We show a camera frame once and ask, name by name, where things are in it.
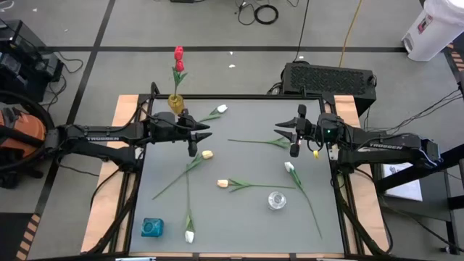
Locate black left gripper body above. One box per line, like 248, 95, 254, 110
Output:
146, 108, 199, 157

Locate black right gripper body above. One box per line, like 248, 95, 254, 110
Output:
289, 104, 344, 158

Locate peach artificial tulip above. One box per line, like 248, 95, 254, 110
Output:
152, 149, 215, 201
216, 178, 297, 193

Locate yellow glass vase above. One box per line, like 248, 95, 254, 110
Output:
167, 93, 186, 115

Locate clear glass vase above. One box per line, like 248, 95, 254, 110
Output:
267, 191, 288, 211

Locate blue glass vase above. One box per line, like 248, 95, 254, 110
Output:
140, 217, 165, 239

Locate white artificial tulip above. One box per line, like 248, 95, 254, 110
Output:
283, 161, 323, 240
197, 104, 229, 123
183, 168, 196, 244

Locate wooden table side board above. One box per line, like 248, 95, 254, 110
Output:
80, 94, 150, 254
324, 94, 391, 254

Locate black perforated computer case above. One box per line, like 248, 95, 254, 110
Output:
281, 62, 378, 117

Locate white paper sheet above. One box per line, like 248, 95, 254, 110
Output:
380, 162, 424, 202

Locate orange vacuum cleaner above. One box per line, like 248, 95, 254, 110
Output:
0, 89, 57, 173

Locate black metal cart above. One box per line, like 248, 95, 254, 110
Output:
373, 143, 464, 254

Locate orange shop vacuum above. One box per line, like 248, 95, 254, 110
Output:
0, 103, 48, 159

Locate white plastic bin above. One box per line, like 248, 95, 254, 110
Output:
401, 0, 464, 62

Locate hazard striped floor mat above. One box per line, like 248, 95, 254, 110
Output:
444, 41, 464, 95
0, 212, 43, 261

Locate black equipment cases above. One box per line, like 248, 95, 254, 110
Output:
0, 18, 65, 104

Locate black computer cable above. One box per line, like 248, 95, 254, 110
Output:
267, 82, 286, 96

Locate long black power cable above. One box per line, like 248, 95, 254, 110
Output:
292, 0, 311, 62

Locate yellow power cord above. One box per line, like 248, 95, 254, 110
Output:
339, 0, 363, 68

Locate coiled black floor cable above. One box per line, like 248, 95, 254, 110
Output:
253, 4, 280, 25

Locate black floor cables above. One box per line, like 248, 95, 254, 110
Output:
397, 88, 464, 130

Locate loose black floor cable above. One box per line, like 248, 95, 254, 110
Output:
234, 0, 257, 26

